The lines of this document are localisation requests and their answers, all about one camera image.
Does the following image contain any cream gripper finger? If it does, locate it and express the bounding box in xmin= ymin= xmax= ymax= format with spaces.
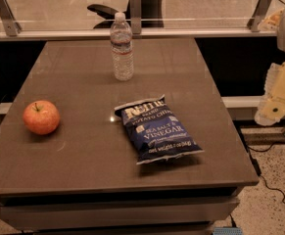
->
xmin=264 ymin=63 xmax=281 ymax=96
xmin=255 ymin=62 xmax=285 ymax=126

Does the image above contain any clear plastic water bottle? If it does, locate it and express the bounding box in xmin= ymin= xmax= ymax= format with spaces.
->
xmin=110 ymin=12 xmax=134 ymax=81

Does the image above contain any blue kettle chips bag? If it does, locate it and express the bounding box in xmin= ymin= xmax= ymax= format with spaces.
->
xmin=115 ymin=95 xmax=203 ymax=165

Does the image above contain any black office chair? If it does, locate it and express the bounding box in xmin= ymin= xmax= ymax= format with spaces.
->
xmin=86 ymin=0 xmax=166 ymax=29

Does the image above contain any red yellow apple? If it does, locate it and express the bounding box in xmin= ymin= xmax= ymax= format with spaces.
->
xmin=23 ymin=100 xmax=61 ymax=135

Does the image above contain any glass barrier panel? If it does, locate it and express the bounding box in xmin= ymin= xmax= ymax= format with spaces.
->
xmin=7 ymin=0 xmax=285 ymax=31

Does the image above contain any grey table drawer unit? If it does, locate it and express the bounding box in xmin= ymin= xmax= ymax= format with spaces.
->
xmin=0 ymin=186 xmax=244 ymax=235

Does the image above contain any right metal glass bracket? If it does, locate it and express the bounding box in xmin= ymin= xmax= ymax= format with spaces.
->
xmin=247 ymin=0 xmax=272 ymax=32

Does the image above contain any metal glass bracket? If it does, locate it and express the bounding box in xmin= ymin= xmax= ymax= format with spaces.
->
xmin=129 ymin=0 xmax=142 ymax=34
xmin=0 ymin=0 xmax=22 ymax=36
xmin=247 ymin=0 xmax=272 ymax=32

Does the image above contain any black floor cable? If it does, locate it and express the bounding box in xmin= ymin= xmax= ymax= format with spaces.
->
xmin=246 ymin=142 xmax=285 ymax=232

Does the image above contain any middle metal glass bracket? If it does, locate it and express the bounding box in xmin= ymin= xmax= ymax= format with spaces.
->
xmin=129 ymin=0 xmax=142 ymax=34

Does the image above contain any left metal glass bracket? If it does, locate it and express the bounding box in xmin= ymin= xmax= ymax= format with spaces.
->
xmin=0 ymin=0 xmax=22 ymax=36

